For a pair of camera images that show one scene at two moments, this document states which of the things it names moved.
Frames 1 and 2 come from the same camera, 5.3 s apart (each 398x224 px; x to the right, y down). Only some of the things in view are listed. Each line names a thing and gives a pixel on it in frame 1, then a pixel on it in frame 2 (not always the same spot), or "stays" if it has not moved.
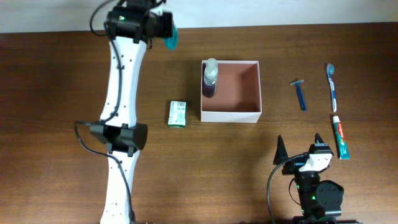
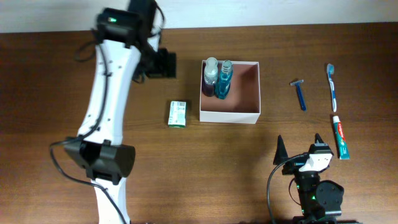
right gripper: [281, 153] stays
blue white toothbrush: [330, 68] stays
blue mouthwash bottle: [171, 43] → [222, 83]
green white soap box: [177, 114] stays
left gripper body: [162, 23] → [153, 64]
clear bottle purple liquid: [211, 71] stays
